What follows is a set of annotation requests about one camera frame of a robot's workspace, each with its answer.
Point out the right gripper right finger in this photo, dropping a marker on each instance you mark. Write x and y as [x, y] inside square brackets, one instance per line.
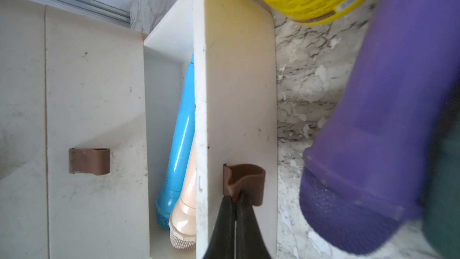
[249, 241]

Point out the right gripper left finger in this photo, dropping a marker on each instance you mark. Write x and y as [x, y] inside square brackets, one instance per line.
[222, 243]

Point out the purple microphone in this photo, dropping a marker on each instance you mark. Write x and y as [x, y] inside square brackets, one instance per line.
[366, 168]

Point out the white drawer cabinet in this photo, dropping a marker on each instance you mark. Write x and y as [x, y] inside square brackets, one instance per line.
[73, 137]

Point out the green microphone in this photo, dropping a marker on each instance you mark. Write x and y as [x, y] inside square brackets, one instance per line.
[441, 223]

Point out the white bottom drawer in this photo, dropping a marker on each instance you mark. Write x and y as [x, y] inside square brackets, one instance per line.
[232, 43]

